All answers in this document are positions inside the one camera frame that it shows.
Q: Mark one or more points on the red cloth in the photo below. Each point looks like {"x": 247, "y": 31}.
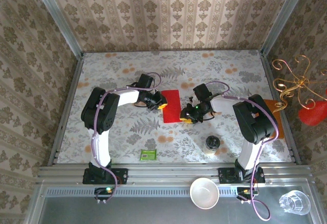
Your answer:
{"x": 171, "y": 106}

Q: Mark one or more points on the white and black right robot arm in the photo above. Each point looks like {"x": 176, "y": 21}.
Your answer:
{"x": 253, "y": 121}

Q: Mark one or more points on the jar with black lid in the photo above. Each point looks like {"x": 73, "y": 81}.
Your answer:
{"x": 212, "y": 143}

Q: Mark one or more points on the floral tablecloth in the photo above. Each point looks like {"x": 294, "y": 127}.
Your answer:
{"x": 178, "y": 63}

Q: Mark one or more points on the green packet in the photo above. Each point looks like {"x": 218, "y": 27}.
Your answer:
{"x": 148, "y": 155}

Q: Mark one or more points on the white bowl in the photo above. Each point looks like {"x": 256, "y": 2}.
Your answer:
{"x": 204, "y": 193}

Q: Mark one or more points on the orange wooden board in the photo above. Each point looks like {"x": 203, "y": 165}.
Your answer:
{"x": 270, "y": 105}

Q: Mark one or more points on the small black connector board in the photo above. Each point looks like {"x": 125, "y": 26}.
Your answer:
{"x": 103, "y": 193}
{"x": 245, "y": 193}

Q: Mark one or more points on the red heart ornament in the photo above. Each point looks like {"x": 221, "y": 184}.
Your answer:
{"x": 311, "y": 115}

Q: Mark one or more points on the clear glass cup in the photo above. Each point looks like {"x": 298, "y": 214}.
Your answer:
{"x": 294, "y": 203}

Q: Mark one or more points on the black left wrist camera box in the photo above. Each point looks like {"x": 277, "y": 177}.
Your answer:
{"x": 146, "y": 81}

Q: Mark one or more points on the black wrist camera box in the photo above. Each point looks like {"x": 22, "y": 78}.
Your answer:
{"x": 201, "y": 91}
{"x": 146, "y": 81}

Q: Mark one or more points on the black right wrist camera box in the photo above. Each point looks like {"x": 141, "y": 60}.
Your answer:
{"x": 201, "y": 91}

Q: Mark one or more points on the long aluminium base rail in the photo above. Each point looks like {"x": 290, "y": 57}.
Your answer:
{"x": 166, "y": 173}

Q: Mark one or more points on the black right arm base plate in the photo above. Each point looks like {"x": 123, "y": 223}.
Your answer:
{"x": 226, "y": 175}

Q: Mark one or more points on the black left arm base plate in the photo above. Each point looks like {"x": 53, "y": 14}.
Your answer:
{"x": 120, "y": 176}

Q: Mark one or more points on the aluminium side rail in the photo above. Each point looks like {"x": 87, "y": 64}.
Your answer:
{"x": 291, "y": 137}
{"x": 66, "y": 111}

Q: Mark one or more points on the aluminium frame post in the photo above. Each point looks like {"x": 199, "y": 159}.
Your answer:
{"x": 286, "y": 17}
{"x": 56, "y": 17}

